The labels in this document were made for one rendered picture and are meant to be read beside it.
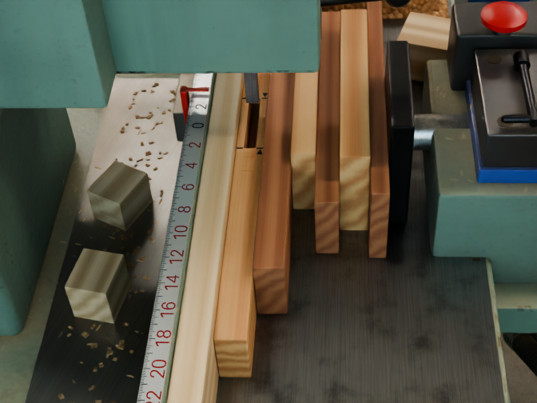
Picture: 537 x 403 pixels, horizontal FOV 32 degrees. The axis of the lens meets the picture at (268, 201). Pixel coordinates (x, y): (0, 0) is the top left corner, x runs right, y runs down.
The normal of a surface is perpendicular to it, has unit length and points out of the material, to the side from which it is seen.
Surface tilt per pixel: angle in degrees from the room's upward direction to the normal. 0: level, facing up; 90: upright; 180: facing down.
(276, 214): 0
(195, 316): 0
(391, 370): 0
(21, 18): 90
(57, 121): 90
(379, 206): 90
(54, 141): 90
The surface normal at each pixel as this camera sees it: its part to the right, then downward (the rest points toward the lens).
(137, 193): 0.87, 0.33
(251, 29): -0.06, 0.73
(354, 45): -0.05, -0.69
